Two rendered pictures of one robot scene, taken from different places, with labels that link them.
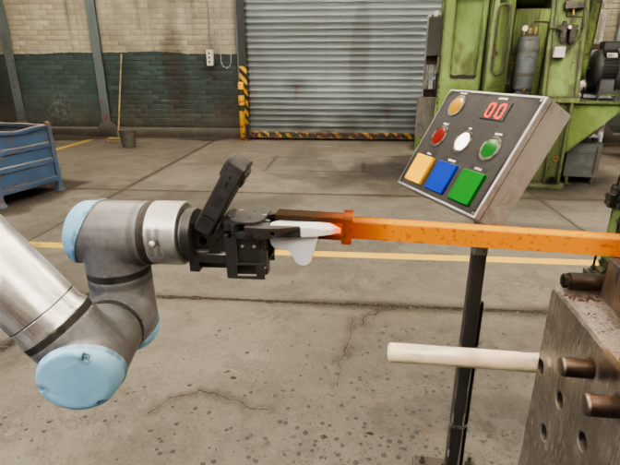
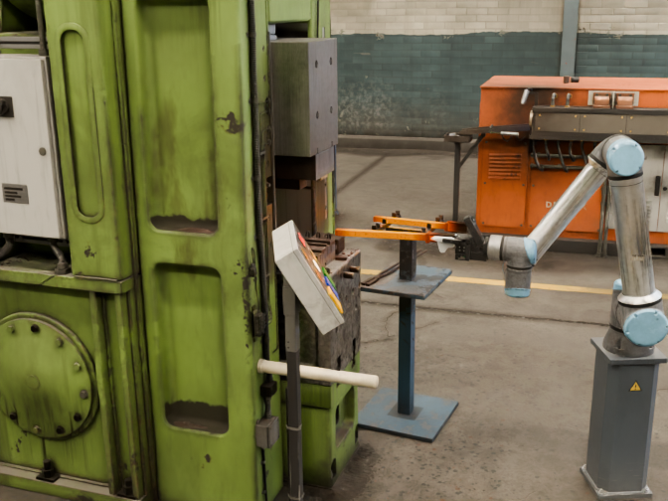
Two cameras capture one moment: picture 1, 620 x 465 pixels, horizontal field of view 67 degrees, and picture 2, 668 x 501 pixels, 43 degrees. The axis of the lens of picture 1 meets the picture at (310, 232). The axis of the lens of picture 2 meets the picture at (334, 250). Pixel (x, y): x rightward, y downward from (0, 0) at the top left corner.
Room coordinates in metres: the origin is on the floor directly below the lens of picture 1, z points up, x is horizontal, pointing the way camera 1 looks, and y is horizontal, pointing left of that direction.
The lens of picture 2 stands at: (3.59, 0.24, 1.91)
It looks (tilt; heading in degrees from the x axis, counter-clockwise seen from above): 17 degrees down; 192
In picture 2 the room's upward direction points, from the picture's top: 1 degrees counter-clockwise
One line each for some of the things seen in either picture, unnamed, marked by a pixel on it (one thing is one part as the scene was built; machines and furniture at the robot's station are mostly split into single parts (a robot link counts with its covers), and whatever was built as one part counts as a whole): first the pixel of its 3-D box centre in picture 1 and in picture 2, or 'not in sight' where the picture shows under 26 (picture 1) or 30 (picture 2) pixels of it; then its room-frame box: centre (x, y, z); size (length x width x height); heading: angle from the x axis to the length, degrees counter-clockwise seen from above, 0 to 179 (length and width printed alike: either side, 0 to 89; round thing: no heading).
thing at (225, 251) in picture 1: (231, 239); (471, 247); (0.61, 0.11, 1.03); 0.12 x 0.08 x 0.09; 83
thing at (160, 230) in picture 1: (173, 233); (494, 247); (0.62, 0.19, 1.04); 0.10 x 0.05 x 0.09; 173
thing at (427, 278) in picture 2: not in sight; (408, 279); (0.00, -0.20, 0.68); 0.40 x 0.30 x 0.02; 167
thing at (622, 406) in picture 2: not in sight; (621, 417); (0.42, 0.71, 0.30); 0.22 x 0.22 x 0.60; 15
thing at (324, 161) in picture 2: not in sight; (273, 160); (0.53, -0.65, 1.32); 0.42 x 0.20 x 0.10; 83
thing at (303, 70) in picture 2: not in sight; (275, 93); (0.49, -0.65, 1.56); 0.42 x 0.39 x 0.40; 83
